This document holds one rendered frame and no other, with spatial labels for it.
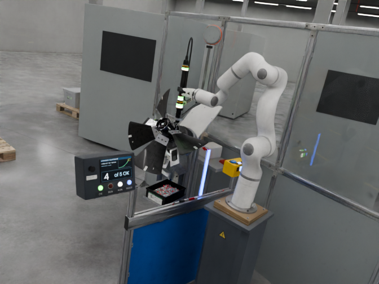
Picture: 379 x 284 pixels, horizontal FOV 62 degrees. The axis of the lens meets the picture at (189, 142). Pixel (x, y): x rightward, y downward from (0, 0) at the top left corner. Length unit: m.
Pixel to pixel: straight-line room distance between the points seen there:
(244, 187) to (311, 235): 0.88
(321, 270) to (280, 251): 0.34
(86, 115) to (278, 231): 3.52
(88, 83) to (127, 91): 0.71
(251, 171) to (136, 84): 3.02
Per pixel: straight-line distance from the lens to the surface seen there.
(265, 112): 1.69
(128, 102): 4.60
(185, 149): 2.03
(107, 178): 1.52
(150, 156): 2.19
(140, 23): 4.45
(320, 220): 2.44
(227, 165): 2.17
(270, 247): 2.75
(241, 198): 1.81
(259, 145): 1.66
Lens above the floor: 1.83
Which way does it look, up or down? 18 degrees down
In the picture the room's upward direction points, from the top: 10 degrees clockwise
